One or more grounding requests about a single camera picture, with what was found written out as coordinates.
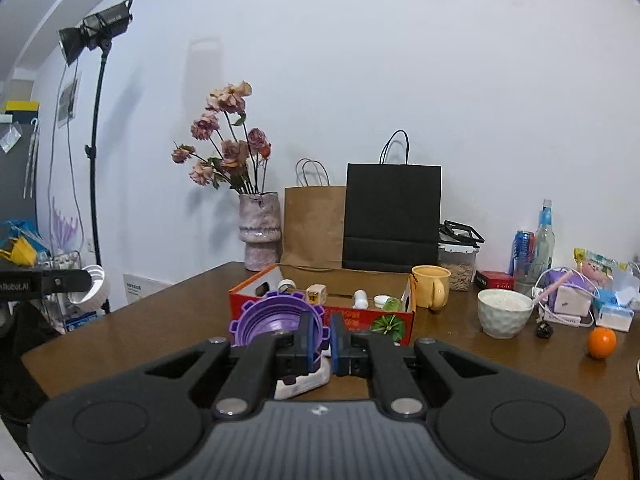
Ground grey cabinet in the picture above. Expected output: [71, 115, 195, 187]
[0, 121, 39, 222]

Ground orange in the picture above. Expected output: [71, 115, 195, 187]
[587, 326, 618, 360]

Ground black phone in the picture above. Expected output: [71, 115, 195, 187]
[625, 407, 640, 462]

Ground purple lid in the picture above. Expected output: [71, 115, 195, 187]
[229, 290, 332, 384]

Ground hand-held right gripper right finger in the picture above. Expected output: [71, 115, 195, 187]
[329, 312, 502, 420]

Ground red cardboard box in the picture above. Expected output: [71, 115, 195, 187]
[229, 263, 417, 347]

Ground black light cable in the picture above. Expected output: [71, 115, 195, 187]
[47, 66, 84, 257]

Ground dark cloth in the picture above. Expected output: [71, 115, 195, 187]
[0, 304, 58, 413]

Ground red flat box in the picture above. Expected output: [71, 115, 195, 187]
[474, 270, 515, 291]

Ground blue bag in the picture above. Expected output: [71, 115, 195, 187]
[0, 218, 42, 242]

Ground dried pink flowers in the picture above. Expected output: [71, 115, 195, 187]
[171, 80, 274, 196]

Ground white rectangular plastic bottle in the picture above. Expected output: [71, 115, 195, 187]
[273, 359, 332, 401]

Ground colourful snack bag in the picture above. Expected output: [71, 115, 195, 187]
[573, 247, 622, 287]

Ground clear container with black lid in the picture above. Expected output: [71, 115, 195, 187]
[438, 220, 485, 292]

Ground white tape roll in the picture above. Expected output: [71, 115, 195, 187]
[70, 264, 111, 317]

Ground pink ceramic vase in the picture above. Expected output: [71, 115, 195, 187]
[238, 192, 282, 272]

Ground yellow bag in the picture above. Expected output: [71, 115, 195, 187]
[0, 237, 38, 267]

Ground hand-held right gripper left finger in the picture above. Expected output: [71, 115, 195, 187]
[132, 310, 330, 420]

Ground black studio light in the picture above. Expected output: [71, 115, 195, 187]
[57, 0, 134, 66]

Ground purple cable bundle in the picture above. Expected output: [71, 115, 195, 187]
[536, 266, 598, 308]

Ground clear glass bottle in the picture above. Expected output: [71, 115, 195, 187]
[532, 199, 556, 274]

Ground yellow mug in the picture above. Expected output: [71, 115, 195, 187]
[411, 265, 452, 311]

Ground white charger box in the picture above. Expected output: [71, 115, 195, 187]
[552, 285, 594, 319]

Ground black paper bag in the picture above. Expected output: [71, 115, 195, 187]
[342, 130, 443, 274]

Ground white bowl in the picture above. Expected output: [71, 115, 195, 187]
[477, 288, 535, 340]

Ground brown paper bag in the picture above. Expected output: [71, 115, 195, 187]
[280, 158, 347, 271]

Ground blue white tissue pack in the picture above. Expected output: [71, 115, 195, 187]
[594, 302, 635, 333]

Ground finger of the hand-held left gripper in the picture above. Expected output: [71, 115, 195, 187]
[41, 270, 94, 296]

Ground wall poster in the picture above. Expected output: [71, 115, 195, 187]
[56, 72, 83, 129]

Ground clear plastic bag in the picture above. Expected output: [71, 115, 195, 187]
[606, 260, 640, 312]

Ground blue drink can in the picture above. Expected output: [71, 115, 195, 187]
[509, 230, 536, 279]

